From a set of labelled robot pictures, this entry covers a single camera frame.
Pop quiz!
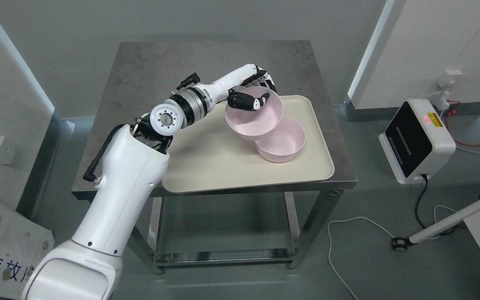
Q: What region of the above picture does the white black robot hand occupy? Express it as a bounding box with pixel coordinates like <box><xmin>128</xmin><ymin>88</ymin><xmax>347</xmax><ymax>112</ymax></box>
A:
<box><xmin>203</xmin><ymin>63</ymin><xmax>277</xmax><ymax>111</ymax></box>

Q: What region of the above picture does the pink bowl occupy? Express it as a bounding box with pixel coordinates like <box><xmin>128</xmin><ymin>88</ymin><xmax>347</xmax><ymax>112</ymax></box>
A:
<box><xmin>255</xmin><ymin>116</ymin><xmax>305</xmax><ymax>163</ymax></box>
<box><xmin>225</xmin><ymin>87</ymin><xmax>283</xmax><ymax>141</ymax></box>

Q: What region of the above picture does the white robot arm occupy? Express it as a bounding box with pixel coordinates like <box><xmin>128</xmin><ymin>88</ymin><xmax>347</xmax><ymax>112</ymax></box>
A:
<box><xmin>21</xmin><ymin>97</ymin><xmax>189</xmax><ymax>300</ymax></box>

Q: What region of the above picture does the cream plastic tray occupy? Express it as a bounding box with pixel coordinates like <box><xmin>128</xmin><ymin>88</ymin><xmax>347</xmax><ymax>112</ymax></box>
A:
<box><xmin>161</xmin><ymin>95</ymin><xmax>335</xmax><ymax>193</ymax></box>

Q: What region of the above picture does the stainless steel table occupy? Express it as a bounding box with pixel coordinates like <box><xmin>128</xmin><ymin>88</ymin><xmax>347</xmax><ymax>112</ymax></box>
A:
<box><xmin>72</xmin><ymin>40</ymin><xmax>358</xmax><ymax>275</ymax></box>

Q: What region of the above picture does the white black box device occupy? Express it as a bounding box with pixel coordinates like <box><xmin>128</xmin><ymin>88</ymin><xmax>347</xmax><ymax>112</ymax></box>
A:
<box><xmin>378</xmin><ymin>99</ymin><xmax>456</xmax><ymax>184</ymax></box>

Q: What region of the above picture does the white stand leg with caster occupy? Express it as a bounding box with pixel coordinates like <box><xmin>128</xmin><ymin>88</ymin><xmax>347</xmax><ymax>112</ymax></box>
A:
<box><xmin>392</xmin><ymin>199</ymin><xmax>480</xmax><ymax>251</ymax></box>

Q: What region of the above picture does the white sign board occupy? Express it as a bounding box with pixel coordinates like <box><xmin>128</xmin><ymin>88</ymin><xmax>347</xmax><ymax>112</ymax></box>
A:
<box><xmin>0</xmin><ymin>204</ymin><xmax>55</xmax><ymax>299</ymax></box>

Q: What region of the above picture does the white floor cable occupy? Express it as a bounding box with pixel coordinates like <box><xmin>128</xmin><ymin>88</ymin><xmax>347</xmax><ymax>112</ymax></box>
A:
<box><xmin>327</xmin><ymin>216</ymin><xmax>397</xmax><ymax>300</ymax></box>

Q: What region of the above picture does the white wall socket plug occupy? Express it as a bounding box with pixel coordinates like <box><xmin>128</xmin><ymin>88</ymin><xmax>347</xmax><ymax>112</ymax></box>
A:
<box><xmin>430</xmin><ymin>70</ymin><xmax>463</xmax><ymax>115</ymax></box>

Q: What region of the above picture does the black power cable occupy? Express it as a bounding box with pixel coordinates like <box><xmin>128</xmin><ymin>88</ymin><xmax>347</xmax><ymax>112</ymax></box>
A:
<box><xmin>415</xmin><ymin>173</ymin><xmax>457</xmax><ymax>235</ymax></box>

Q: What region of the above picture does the red cable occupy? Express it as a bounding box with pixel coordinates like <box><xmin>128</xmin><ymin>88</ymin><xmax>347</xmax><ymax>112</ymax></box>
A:
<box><xmin>446</xmin><ymin>100</ymin><xmax>480</xmax><ymax>150</ymax></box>

